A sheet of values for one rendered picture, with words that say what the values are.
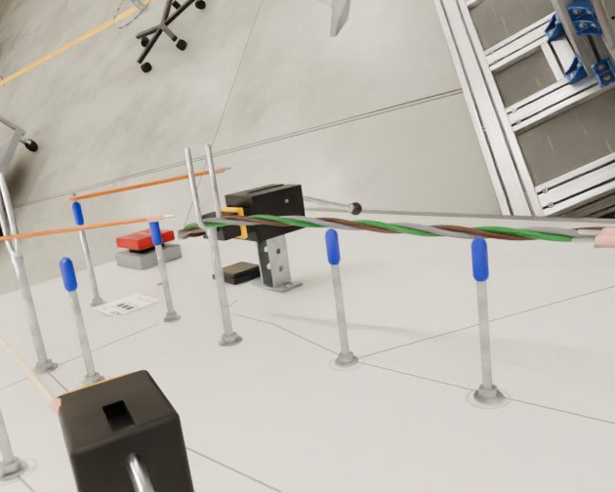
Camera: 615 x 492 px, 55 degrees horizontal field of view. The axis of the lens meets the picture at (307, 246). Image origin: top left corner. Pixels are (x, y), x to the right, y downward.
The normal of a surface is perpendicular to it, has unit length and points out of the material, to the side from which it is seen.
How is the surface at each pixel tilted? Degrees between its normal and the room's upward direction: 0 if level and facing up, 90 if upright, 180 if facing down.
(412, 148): 0
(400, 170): 0
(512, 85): 0
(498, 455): 48
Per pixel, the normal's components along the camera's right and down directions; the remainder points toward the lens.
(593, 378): -0.13, -0.96
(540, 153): -0.59, -0.44
